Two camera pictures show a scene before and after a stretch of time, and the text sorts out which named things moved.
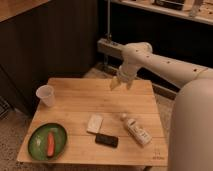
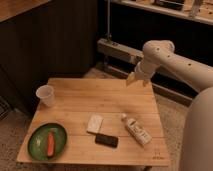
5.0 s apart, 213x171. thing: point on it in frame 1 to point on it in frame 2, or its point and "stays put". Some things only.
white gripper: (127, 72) to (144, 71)
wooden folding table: (89, 123) stays put
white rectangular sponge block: (94, 123) stays put
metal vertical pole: (108, 20) stays put
